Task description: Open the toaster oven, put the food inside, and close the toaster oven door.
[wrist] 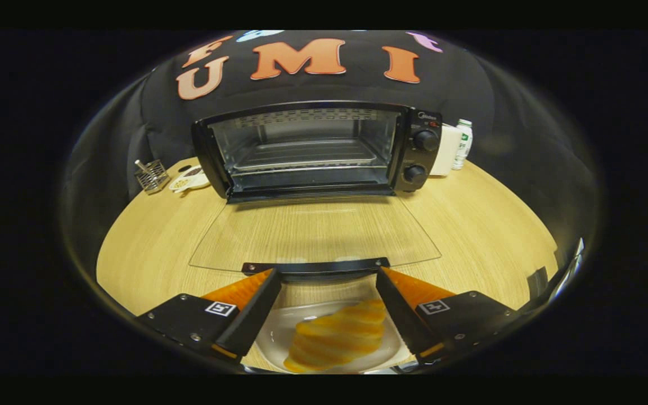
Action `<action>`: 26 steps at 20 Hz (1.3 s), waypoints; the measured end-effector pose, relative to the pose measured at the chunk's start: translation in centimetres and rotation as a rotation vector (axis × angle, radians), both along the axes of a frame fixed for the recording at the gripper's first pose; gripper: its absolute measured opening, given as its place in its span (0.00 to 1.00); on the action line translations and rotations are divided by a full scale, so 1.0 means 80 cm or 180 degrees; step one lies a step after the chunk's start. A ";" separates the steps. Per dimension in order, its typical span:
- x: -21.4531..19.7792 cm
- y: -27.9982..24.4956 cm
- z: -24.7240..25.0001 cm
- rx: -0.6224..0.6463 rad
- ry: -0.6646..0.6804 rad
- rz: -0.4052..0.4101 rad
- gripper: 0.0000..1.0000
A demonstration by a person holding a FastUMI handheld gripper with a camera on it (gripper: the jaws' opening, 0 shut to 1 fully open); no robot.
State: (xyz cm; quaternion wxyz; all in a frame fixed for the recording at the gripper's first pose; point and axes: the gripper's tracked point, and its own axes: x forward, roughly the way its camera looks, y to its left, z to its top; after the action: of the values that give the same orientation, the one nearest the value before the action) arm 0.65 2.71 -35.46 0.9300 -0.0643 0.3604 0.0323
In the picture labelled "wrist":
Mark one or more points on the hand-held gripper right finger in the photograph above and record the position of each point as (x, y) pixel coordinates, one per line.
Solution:
(403, 320)

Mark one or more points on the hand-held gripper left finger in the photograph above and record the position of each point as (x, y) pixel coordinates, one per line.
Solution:
(253, 320)

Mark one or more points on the yellow croissant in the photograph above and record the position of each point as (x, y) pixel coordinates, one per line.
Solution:
(335, 337)

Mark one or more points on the black toaster oven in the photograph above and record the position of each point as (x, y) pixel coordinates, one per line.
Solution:
(414, 154)

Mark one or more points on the white slot toaster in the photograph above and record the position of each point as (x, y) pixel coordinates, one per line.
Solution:
(446, 152)

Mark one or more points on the clear glass plate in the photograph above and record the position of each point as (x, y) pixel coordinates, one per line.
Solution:
(278, 327)

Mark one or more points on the white divided snack dish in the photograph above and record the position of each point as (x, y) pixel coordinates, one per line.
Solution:
(189, 182)

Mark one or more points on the white bottle with green label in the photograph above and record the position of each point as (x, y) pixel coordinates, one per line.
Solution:
(462, 143)

